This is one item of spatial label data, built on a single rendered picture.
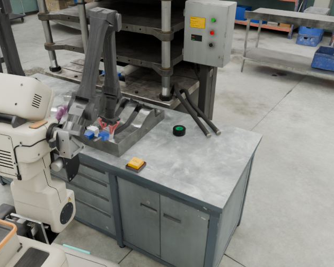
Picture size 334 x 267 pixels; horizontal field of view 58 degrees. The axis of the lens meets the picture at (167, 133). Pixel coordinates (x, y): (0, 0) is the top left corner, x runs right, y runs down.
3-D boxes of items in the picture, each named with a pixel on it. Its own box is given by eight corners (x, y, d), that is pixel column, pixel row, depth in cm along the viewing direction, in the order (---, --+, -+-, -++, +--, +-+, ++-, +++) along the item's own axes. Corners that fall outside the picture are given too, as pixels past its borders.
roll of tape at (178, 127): (183, 138, 182) (183, 132, 180) (170, 135, 184) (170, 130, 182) (187, 131, 188) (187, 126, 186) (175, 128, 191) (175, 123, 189)
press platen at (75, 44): (172, 94, 216) (172, 71, 207) (45, 62, 269) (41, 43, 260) (215, 60, 277) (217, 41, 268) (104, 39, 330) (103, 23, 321)
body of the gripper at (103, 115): (105, 113, 163) (106, 101, 159) (120, 121, 159) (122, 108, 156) (97, 117, 157) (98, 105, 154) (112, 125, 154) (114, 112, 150)
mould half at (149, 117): (119, 157, 165) (117, 137, 158) (83, 143, 176) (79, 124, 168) (164, 118, 202) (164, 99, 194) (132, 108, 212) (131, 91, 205)
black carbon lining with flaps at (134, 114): (116, 139, 168) (114, 124, 163) (94, 131, 175) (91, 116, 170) (149, 112, 194) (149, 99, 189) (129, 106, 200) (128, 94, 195)
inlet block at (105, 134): (97, 147, 155) (98, 138, 152) (89, 143, 157) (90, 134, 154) (113, 138, 166) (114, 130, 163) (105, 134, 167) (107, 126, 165)
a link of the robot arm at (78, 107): (66, 116, 115) (79, 120, 114) (75, 93, 118) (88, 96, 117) (73, 125, 123) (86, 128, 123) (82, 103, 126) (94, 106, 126)
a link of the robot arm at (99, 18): (85, -2, 111) (111, 3, 110) (98, 8, 124) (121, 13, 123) (65, 116, 118) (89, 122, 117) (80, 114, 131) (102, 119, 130)
